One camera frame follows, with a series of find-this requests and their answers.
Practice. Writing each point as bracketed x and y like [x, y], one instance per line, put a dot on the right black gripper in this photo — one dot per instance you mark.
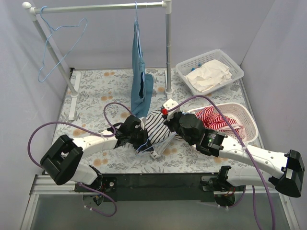
[171, 123]

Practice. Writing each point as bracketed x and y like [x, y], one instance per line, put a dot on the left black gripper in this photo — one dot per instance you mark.
[140, 135]

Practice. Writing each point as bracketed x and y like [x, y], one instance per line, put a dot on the black white striped tank top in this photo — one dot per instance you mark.
[177, 137]

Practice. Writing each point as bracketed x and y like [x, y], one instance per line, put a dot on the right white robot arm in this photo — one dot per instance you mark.
[282, 171]

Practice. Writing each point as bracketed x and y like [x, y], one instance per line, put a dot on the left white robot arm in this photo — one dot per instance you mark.
[62, 160]

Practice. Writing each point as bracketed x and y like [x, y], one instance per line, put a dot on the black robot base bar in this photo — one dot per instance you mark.
[166, 186]

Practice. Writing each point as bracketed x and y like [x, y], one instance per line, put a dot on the blue hanger holding garment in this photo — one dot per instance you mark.
[136, 14]

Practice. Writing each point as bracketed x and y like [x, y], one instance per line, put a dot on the red white striped garment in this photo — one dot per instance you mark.
[213, 120]

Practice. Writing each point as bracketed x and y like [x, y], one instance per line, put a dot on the blue hanging garment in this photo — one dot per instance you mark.
[140, 107]

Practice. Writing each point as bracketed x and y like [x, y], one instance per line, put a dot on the white plastic laundry basket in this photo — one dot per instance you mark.
[242, 115]

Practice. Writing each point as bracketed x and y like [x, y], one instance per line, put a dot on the white basket at back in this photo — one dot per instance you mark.
[185, 67]

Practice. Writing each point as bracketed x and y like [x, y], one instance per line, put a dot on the cream white cloth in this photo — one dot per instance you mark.
[208, 76]

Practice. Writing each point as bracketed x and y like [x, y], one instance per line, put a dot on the grey white clothes rack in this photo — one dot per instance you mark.
[33, 12]

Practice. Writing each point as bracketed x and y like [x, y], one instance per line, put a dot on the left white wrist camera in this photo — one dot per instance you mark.
[143, 119]

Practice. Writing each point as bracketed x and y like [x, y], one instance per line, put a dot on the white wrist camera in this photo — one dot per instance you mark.
[143, 119]
[169, 108]

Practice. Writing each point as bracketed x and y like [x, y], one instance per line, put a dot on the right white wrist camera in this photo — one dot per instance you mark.
[169, 108]

